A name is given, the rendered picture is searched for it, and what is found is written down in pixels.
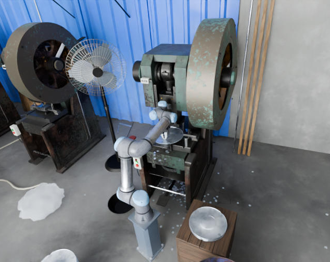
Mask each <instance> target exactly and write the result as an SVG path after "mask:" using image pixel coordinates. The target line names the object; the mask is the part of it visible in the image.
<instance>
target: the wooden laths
mask: <svg viewBox="0 0 330 262"><path fill-rule="evenodd" d="M274 2H275V0H271V5H270V12H269V18H268V25H267V29H266V36H265V42H264V49H263V56H262V62H261V69H260V76H259V83H258V89H257V95H256V102H255V109H254V113H253V120H252V127H251V133H250V140H249V147H248V153H247V155H248V156H250V151H251V144H252V138H253V131H254V127H255V121H256V115H257V108H258V102H259V96H260V89H261V83H262V76H263V70H264V63H265V57H266V50H267V46H268V40H269V34H270V27H271V21H272V15H273V8H274ZM252 6H253V0H251V5H250V14H249V22H248V31H247V39H246V48H245V56H244V65H243V73H242V82H241V87H240V96H239V104H238V112H237V121H236V129H235V138H234V146H233V153H234V151H235V143H236V135H237V127H238V118H239V110H240V102H241V97H242V88H243V80H244V72H245V63H246V55H247V47H248V39H249V30H250V22H251V14H252ZM267 6H268V0H264V7H263V14H262V21H261V29H260V36H259V43H258V50H257V57H256V64H255V71H254V76H253V83H252V90H251V97H250V105H249V112H248V119H247V126H246V133H245V141H244V148H243V154H245V152H246V145H247V138H248V132H249V124H250V118H251V111H252V104H253V97H254V93H255V86H256V79H257V72H258V65H259V58H260V51H261V44H262V38H263V31H264V24H265V17H266V10H267ZM260 7H261V0H258V4H257V12H256V20H255V28H254V32H253V40H252V48H251V56H250V64H249V71H248V79H247V87H246V94H245V102H244V110H243V118H242V126H241V130H240V138H239V146H238V154H240V151H241V146H242V138H243V131H244V124H245V116H246V109H247V101H248V94H249V86H250V79H251V72H252V64H253V57H254V52H255V45H256V37H257V30H258V22H259V15H260Z"/></svg>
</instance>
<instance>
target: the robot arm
mask: <svg viewBox="0 0 330 262"><path fill-rule="evenodd" d="M149 117H150V118H151V119H152V120H156V119H160V121H159V122H158V123H157V124H156V126H155V127H154V128H153V129H152V130H151V131H150V132H149V134H148V135H147V136H146V137H145V138H142V139H141V140H140V141H136V140H133V139H130V138H128V137H120V138H118V139H117V141H116V142H115V145H114V149H115V150H116V151H117V152H118V157H119V158H120V162H121V185H120V187H119V188H118V191H117V197H118V199H119V200H121V201H123V202H125V203H127V204H129V205H132V206H134V207H135V213H134V217H135V220H136V221H137V222H138V223H140V224H146V223H148V222H150V221H151V220H152V219H153V217H154V211H153V209H152V208H151V207H150V202H149V196H148V194H147V192H146V191H144V190H135V185H134V184H133V167H132V158H137V157H140V156H143V155H145V154H146V153H147V152H149V151H150V150H151V149H152V147H153V144H154V143H155V141H156V140H157V139H158V138H159V137H160V135H161V136H162V137H163V139H164V140H166V138H167V136H168V134H169V130H168V129H169V128H170V127H171V126H170V123H171V122H172V123H175V122H176V120H177V114H176V113H173V112H168V109H167V102H166V101H160V102H158V107H156V108H155V109H154V110H152V111H151V112H150V114H149Z"/></svg>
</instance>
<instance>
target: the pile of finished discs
mask: <svg viewBox="0 0 330 262"><path fill-rule="evenodd" d="M189 227H190V229H191V232H192V233H193V234H194V236H196V237H197V238H199V239H202V240H203V241H207V242H213V241H217V240H219V239H221V238H222V237H223V236H224V235H225V233H226V229H227V221H226V218H225V216H224V215H223V214H222V213H221V212H220V211H219V210H217V209H215V208H213V207H200V208H198V209H197V210H195V211H193V212H192V214H191V216H190V218H189Z"/></svg>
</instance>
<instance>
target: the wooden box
mask: <svg viewBox="0 0 330 262"><path fill-rule="evenodd" d="M200 207H213V208H215V209H217V210H219V211H220V212H221V213H222V214H223V215H224V216H225V218H226V221H227V229H226V233H225V235H224V236H223V237H222V238H221V239H219V240H217V241H213V242H207V241H203V240H202V239H199V238H197V237H196V236H194V234H193V233H192V232H191V229H190V227H189V218H190V216H191V214H192V212H193V211H195V210H197V209H198V208H200ZM236 220H237V212H234V211H230V210H228V209H225V208H221V207H218V206H214V205H212V204H209V203H205V202H202V201H199V200H195V199H194V200H193V202H192V204H191V206H190V208H189V210H188V212H187V214H186V217H185V219H184V221H183V223H182V225H181V227H180V229H179V231H178V234H177V236H176V249H177V260H178V262H200V261H201V260H203V259H205V258H209V257H224V258H228V259H229V256H230V252H231V248H232V244H233V240H234V234H235V227H236Z"/></svg>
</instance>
